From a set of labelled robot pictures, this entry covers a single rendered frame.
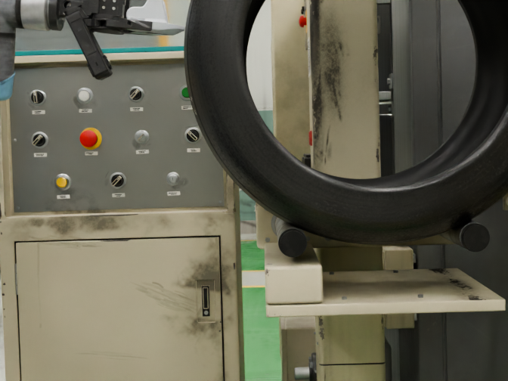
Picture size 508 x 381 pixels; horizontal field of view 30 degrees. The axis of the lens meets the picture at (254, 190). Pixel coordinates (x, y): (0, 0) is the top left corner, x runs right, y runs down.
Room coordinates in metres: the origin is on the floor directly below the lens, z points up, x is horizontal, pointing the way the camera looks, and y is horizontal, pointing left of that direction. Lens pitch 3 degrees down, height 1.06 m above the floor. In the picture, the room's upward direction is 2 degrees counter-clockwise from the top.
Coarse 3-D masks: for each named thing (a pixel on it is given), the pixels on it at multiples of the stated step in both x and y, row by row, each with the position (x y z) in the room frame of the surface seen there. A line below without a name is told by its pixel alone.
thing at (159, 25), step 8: (152, 0) 1.51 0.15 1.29; (160, 0) 1.52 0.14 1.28; (136, 8) 1.51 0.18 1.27; (144, 8) 1.51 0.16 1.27; (152, 8) 1.51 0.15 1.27; (160, 8) 1.51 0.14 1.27; (128, 16) 1.51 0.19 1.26; (136, 16) 1.51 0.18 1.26; (144, 16) 1.51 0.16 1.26; (152, 16) 1.51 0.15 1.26; (160, 16) 1.52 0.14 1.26; (152, 24) 1.51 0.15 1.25; (160, 24) 1.51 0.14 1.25; (168, 24) 1.51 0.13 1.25; (152, 32) 1.52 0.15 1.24; (160, 32) 1.51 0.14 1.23; (168, 32) 1.52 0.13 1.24; (176, 32) 1.53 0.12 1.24
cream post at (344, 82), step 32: (320, 0) 1.82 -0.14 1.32; (352, 0) 1.82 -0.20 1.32; (320, 32) 1.82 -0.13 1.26; (352, 32) 1.82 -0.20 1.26; (320, 64) 1.82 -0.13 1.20; (352, 64) 1.82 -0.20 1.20; (320, 96) 1.82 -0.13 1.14; (352, 96) 1.82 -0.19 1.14; (320, 128) 1.82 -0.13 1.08; (352, 128) 1.82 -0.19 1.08; (320, 160) 1.82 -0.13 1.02; (352, 160) 1.82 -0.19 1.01; (320, 256) 1.82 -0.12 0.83; (352, 256) 1.82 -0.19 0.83; (320, 320) 1.82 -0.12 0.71; (352, 320) 1.82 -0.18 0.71; (320, 352) 1.82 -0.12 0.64; (352, 352) 1.82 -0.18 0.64; (384, 352) 1.82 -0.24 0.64
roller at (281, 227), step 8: (280, 224) 1.60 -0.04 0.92; (288, 224) 1.53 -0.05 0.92; (280, 232) 1.48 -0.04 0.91; (288, 232) 1.45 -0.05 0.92; (296, 232) 1.45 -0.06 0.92; (280, 240) 1.45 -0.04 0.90; (288, 240) 1.45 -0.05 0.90; (296, 240) 1.45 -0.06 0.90; (304, 240) 1.45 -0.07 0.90; (280, 248) 1.45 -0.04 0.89; (288, 248) 1.45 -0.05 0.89; (296, 248) 1.45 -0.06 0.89; (304, 248) 1.45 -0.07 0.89; (296, 256) 1.45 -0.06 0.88
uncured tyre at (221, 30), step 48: (192, 0) 1.46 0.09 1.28; (240, 0) 1.41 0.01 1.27; (480, 0) 1.69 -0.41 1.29; (192, 48) 1.44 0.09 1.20; (240, 48) 1.40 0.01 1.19; (480, 48) 1.69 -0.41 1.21; (192, 96) 1.46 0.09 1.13; (240, 96) 1.41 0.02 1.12; (480, 96) 1.69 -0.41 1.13; (240, 144) 1.41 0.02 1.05; (480, 144) 1.42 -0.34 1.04; (288, 192) 1.41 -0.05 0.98; (336, 192) 1.40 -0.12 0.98; (384, 192) 1.40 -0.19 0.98; (432, 192) 1.40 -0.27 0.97; (480, 192) 1.41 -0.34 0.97; (384, 240) 1.45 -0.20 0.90
